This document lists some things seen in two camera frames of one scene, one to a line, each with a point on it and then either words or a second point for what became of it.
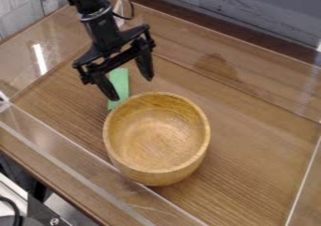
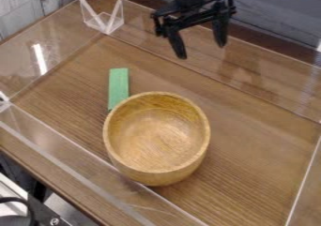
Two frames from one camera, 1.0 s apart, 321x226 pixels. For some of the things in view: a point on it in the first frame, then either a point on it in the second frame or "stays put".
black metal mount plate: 41,215 stays put
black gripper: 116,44 -> 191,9
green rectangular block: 120,79 stays put
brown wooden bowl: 156,135 stays put
